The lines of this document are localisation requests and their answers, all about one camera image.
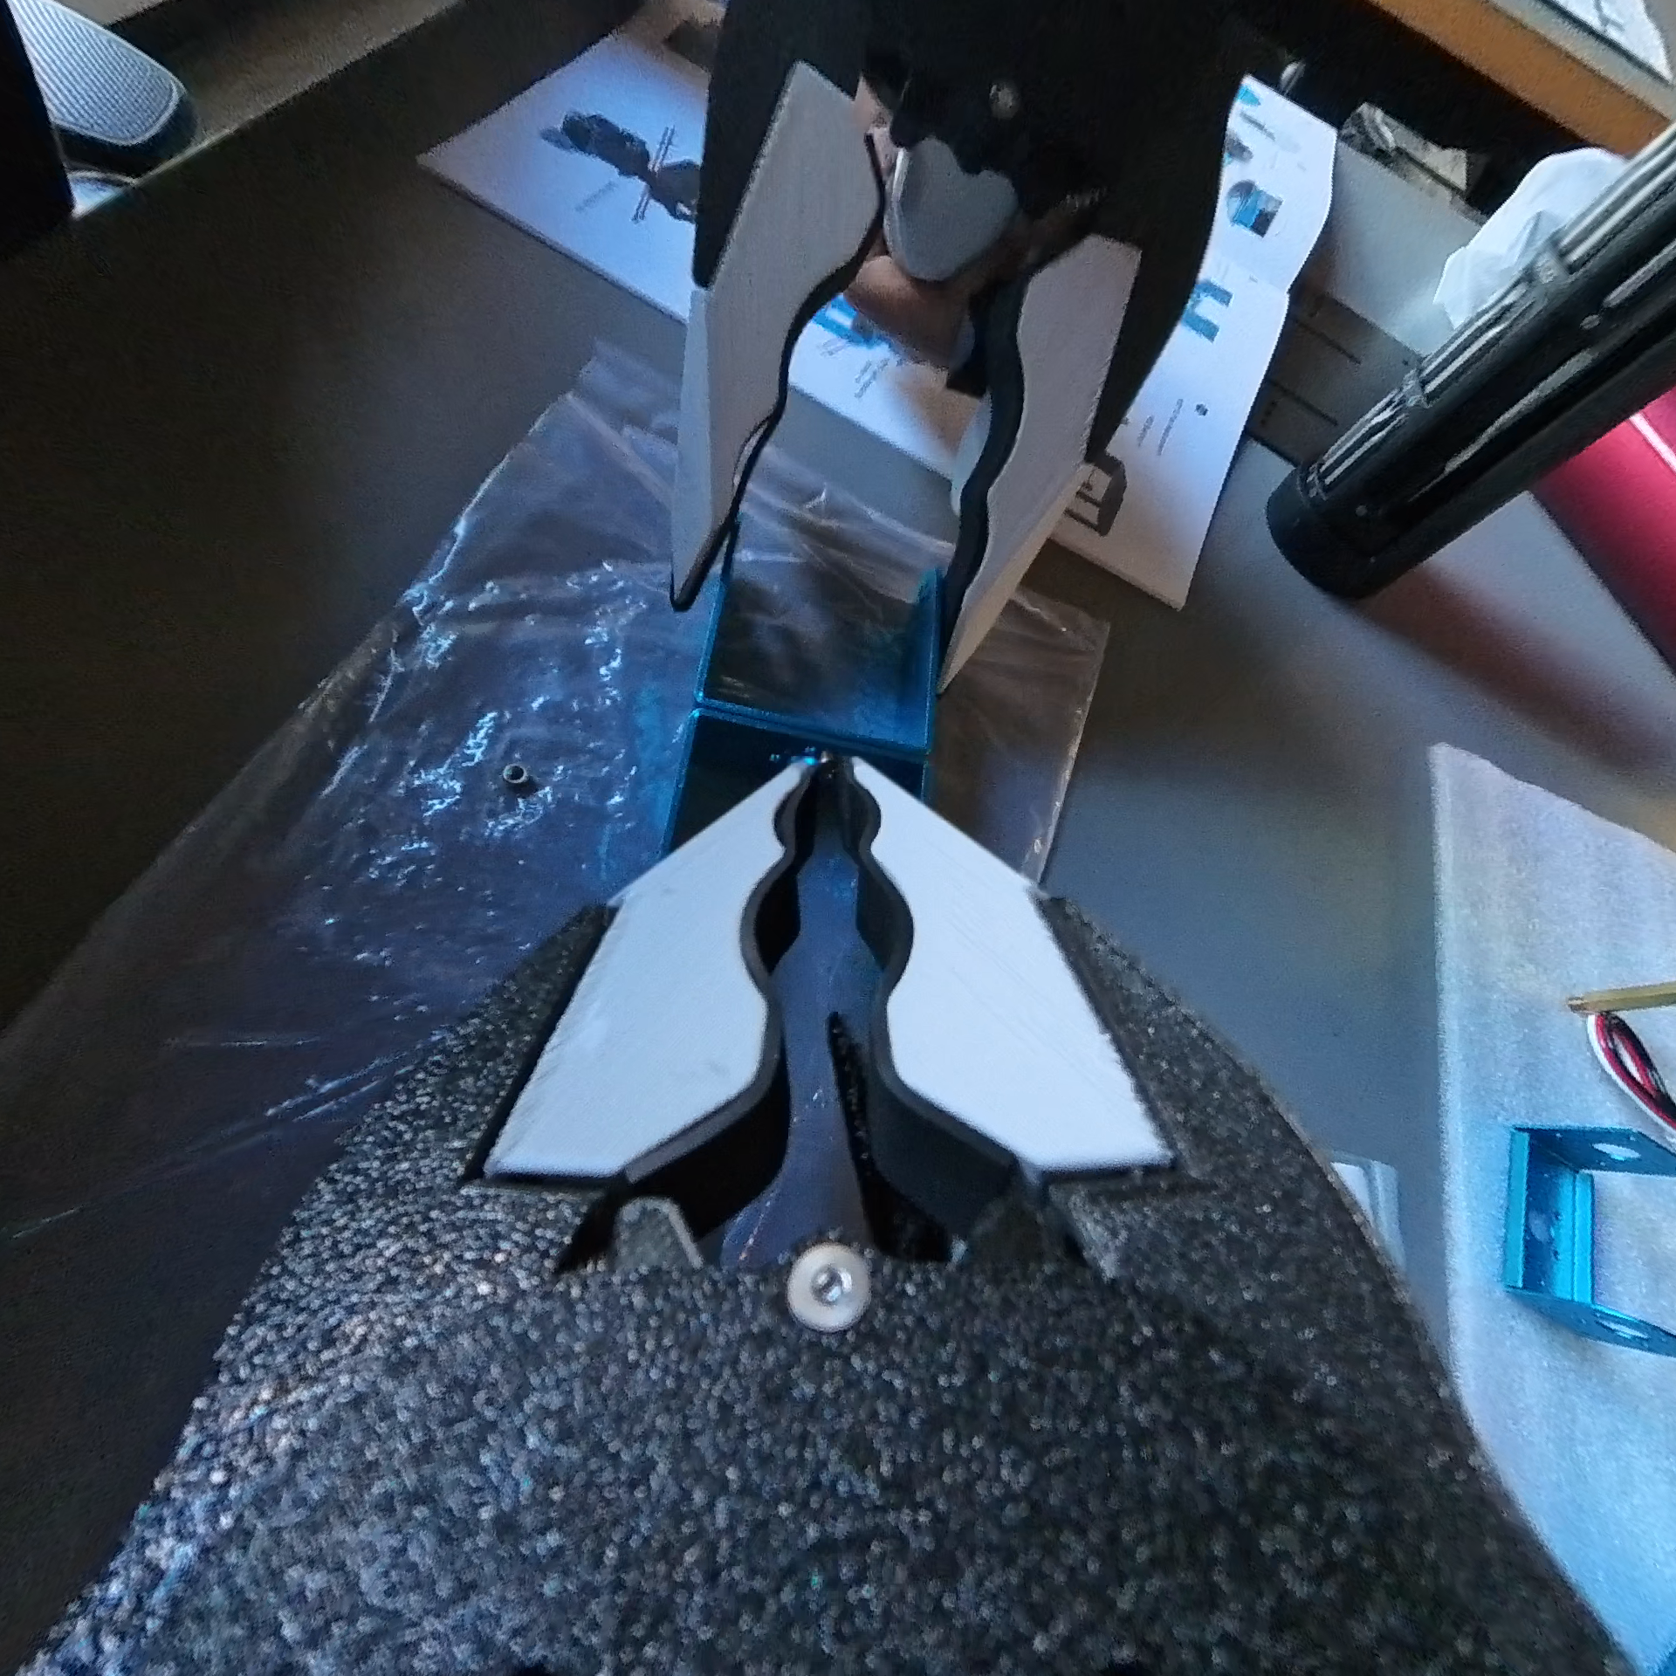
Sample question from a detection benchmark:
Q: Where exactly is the dark red cylinder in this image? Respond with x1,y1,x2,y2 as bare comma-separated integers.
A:
1532,419,1676,616

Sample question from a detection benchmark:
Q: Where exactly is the person's left hand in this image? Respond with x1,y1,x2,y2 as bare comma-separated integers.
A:
857,259,977,355

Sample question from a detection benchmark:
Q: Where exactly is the dark grey desk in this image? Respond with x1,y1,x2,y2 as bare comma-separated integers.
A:
0,25,1676,1324

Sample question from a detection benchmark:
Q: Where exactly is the white instruction sheet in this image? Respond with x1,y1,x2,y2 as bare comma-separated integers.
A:
418,31,1340,606

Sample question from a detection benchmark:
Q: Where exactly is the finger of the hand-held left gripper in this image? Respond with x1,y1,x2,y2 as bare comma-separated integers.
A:
668,57,885,614
935,233,1159,698

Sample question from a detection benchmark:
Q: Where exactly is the white foam sheet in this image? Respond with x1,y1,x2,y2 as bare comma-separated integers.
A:
1426,746,1676,1676

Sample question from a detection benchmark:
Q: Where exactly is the white crumpled plastic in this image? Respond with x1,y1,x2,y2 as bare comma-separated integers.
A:
1432,143,1663,329

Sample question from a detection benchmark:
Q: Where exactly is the blue metal bracket assembly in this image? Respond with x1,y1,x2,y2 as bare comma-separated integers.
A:
658,516,949,1023

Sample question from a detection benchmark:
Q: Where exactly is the clear plastic bag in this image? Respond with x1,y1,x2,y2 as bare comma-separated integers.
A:
0,341,1115,1259

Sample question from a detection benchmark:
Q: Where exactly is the red white black wire bundle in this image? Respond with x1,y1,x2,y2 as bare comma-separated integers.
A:
1590,1013,1676,1139

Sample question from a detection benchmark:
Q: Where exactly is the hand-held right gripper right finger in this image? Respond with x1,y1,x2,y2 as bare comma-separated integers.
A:
847,762,1173,1175

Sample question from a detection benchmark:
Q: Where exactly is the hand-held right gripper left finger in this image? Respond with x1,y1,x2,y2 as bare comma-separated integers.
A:
484,762,821,1189

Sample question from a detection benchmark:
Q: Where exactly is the blue metal U bracket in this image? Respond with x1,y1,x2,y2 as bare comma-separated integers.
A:
1498,1125,1676,1356

